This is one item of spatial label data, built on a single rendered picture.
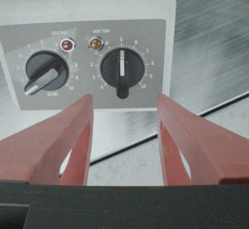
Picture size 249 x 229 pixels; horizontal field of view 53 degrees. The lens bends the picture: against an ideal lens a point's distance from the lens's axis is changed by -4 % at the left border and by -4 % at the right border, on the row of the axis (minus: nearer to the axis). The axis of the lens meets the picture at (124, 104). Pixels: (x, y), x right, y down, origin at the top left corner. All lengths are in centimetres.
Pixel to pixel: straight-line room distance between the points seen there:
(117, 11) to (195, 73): 10
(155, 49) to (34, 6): 9
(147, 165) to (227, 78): 11
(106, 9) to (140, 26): 3
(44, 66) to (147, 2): 9
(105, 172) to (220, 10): 19
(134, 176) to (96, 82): 10
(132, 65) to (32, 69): 7
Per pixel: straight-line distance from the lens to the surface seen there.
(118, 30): 18
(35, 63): 20
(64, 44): 19
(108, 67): 19
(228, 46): 26
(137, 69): 19
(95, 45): 18
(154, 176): 26
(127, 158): 25
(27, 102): 22
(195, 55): 25
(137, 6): 18
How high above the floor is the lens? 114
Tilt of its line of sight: 85 degrees down
